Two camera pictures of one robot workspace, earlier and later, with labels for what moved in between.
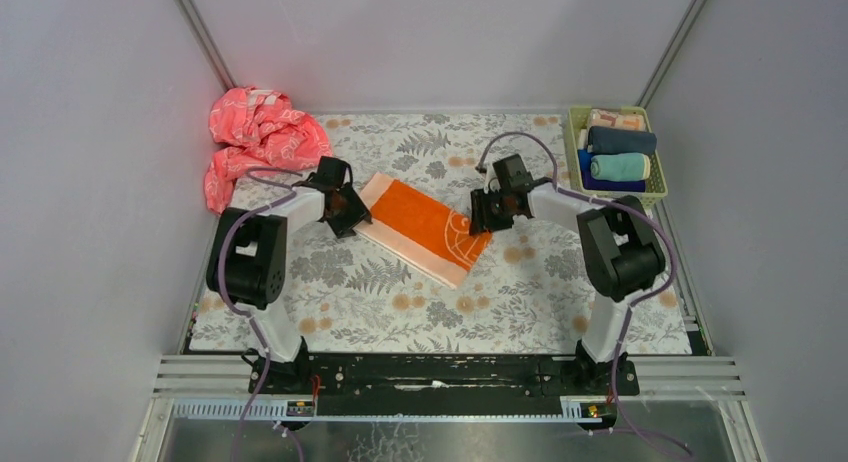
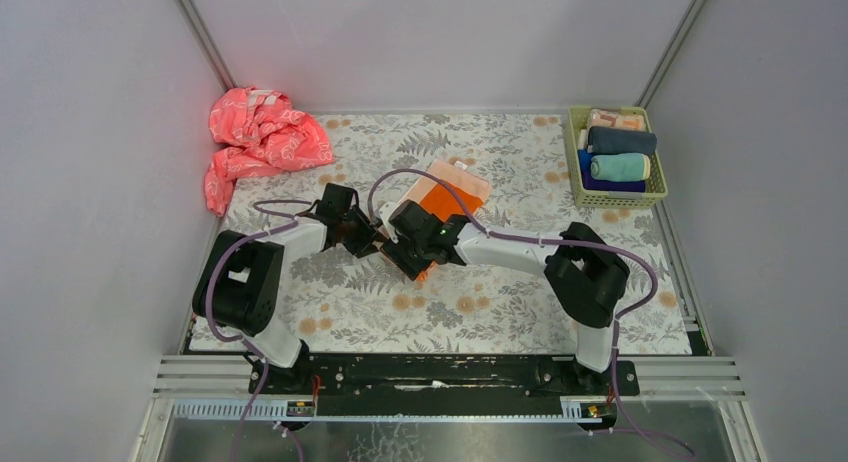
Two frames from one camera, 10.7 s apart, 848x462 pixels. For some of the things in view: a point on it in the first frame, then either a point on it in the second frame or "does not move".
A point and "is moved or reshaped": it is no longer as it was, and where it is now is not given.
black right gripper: (488, 210) to (404, 253)
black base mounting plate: (441, 385) does not move
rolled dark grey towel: (620, 141) does not move
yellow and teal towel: (620, 167) does not move
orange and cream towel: (420, 230) is moved or reshaped
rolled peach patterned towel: (610, 119) does not move
